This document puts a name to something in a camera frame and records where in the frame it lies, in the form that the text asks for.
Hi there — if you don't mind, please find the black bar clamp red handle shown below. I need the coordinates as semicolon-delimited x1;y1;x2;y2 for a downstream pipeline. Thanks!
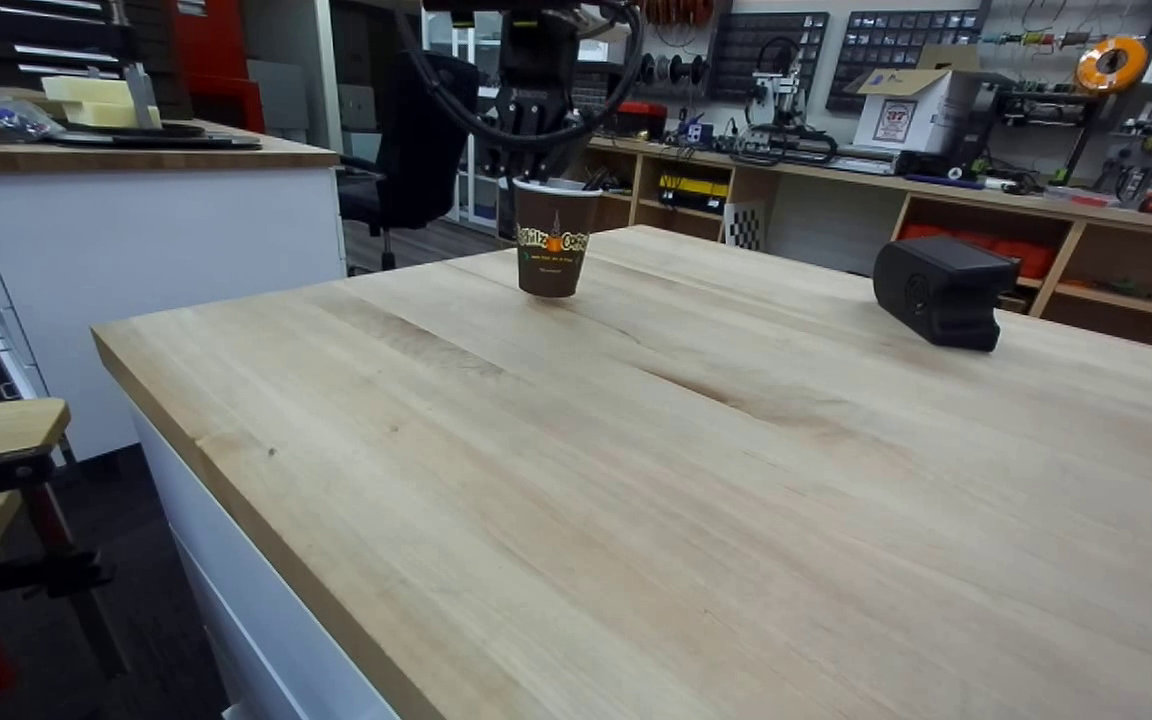
0;449;131;702

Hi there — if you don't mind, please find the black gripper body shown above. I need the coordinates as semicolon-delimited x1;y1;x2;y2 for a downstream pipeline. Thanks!
494;94;593;189

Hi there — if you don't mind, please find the black office chair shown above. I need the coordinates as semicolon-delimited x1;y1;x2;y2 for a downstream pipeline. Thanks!
331;44;486;272

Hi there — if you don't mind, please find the pale yellow paper stack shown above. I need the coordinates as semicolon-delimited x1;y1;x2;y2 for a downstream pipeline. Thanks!
37;71;155;134

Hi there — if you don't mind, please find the black rectangular box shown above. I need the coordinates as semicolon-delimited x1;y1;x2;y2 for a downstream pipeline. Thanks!
873;231;1025;357

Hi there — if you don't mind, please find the red storage bin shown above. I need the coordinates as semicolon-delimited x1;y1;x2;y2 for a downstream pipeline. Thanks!
901;222;1060;283

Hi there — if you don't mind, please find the yellow and black case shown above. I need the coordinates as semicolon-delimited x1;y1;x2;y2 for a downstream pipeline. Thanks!
653;168;735;222

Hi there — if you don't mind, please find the orange tape roll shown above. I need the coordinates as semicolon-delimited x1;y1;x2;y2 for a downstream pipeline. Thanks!
1072;34;1152;102

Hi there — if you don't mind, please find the flat black tray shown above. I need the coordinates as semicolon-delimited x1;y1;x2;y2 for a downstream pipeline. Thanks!
50;115;270;154

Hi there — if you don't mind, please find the red tool cabinet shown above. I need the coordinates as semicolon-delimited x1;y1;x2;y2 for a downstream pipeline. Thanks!
174;0;270;136

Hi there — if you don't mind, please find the white cardboard box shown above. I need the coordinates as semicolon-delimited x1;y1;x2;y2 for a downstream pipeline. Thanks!
847;66;996;159

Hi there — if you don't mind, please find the small dark tool pegboard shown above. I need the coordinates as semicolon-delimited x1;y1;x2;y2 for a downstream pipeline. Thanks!
704;7;831;110

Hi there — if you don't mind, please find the white counter with wooden top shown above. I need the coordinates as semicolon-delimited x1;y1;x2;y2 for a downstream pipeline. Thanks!
0;115;352;465

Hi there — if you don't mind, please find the wooden workbench with shelves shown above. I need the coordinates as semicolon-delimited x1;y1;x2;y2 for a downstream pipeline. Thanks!
583;134;1152;359

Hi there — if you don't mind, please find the wide dark tool pegboard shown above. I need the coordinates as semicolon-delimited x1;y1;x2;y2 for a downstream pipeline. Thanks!
824;4;988;115

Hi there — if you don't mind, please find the brown paper cup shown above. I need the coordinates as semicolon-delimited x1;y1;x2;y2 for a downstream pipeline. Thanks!
511;176;608;300

